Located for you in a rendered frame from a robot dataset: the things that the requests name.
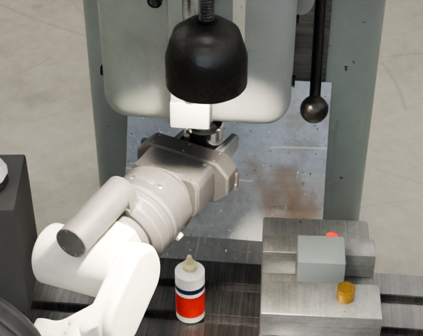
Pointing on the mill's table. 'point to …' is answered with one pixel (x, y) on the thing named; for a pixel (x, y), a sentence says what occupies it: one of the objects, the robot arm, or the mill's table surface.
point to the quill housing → (150, 87)
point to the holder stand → (10, 231)
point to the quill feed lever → (316, 108)
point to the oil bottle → (189, 291)
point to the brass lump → (345, 293)
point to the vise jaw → (318, 310)
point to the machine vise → (267, 268)
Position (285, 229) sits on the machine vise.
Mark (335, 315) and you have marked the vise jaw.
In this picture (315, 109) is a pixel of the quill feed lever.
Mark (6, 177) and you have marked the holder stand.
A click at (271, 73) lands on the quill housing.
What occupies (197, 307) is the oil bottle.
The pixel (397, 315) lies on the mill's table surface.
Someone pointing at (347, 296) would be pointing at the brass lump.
